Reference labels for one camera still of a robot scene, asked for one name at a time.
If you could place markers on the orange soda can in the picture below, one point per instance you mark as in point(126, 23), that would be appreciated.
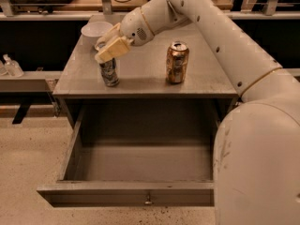
point(177, 62)

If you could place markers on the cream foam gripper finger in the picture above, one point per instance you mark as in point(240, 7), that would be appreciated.
point(109, 49)
point(111, 39)

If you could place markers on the metal drawer knob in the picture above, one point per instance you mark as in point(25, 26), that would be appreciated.
point(148, 201)

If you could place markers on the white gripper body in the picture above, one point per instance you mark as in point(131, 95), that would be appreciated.
point(135, 26)

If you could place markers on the open grey top drawer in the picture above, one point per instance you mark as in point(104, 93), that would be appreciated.
point(119, 155)

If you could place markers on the white bowl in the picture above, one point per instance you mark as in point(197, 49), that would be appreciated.
point(94, 30)

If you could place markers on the clear sanitizer bottle left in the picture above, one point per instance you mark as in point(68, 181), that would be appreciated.
point(13, 68)

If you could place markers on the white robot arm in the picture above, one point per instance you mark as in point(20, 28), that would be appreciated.
point(256, 161)

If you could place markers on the grey cabinet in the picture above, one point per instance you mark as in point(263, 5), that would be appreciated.
point(142, 71)

